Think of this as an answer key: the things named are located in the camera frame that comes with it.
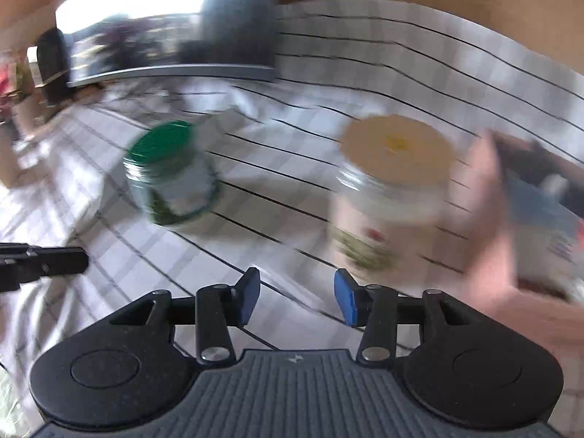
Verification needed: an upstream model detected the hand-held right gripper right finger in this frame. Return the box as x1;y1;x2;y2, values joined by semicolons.
333;268;478;368

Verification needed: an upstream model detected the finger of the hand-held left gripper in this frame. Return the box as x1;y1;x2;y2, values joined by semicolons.
0;243;90;293

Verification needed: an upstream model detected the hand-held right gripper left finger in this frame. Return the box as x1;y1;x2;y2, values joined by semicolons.
109;267;262;368

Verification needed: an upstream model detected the pink cardboard box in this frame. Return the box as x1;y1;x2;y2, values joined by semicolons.
449;128;584;366

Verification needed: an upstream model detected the clear jar with floral label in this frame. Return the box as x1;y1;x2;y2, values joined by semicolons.
327;115;458;273

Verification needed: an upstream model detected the green lid glass jar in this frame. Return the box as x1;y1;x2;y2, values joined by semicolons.
122;120;223;227

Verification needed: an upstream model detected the potted plant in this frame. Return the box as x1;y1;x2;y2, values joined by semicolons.
0;61;38;110

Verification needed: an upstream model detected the black cylindrical speaker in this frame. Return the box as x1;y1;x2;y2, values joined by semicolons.
35;28;74;107

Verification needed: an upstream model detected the flat screen monitor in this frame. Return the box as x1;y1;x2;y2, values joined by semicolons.
54;0;280;87

